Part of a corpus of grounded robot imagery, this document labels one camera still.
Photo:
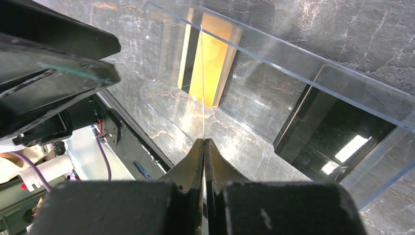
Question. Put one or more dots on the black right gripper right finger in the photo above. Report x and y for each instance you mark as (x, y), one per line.
(238, 206)

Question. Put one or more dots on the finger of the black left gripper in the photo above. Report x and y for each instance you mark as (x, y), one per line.
(29, 20)
(37, 82)

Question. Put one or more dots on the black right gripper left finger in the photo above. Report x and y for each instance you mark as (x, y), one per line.
(170, 205)

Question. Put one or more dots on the clear acrylic card box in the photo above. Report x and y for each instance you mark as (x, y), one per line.
(286, 114)

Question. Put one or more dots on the orange credit card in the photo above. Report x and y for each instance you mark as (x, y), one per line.
(207, 56)

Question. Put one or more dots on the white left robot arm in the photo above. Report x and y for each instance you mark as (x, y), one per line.
(23, 156)

